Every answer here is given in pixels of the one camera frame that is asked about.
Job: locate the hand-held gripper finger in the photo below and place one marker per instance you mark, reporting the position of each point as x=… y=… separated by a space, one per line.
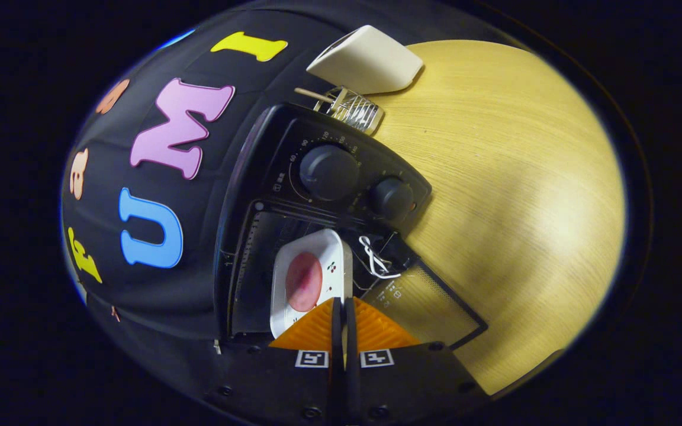
x=351 y=331
x=337 y=331

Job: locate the pink ham slice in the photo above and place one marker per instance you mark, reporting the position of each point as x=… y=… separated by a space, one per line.
x=304 y=281

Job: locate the white square plate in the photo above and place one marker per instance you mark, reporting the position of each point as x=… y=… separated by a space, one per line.
x=317 y=242

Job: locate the black toaster oven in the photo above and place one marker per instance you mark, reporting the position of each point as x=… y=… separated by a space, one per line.
x=329 y=171

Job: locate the white bread toaster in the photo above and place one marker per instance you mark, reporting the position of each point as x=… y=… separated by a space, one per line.
x=364 y=62

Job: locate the copper clip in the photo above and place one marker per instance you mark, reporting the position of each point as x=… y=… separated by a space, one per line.
x=115 y=313

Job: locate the wooden stick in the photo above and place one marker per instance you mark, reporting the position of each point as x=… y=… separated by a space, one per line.
x=311 y=93

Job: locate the black backdrop cloth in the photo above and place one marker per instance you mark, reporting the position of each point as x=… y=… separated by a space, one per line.
x=199 y=59

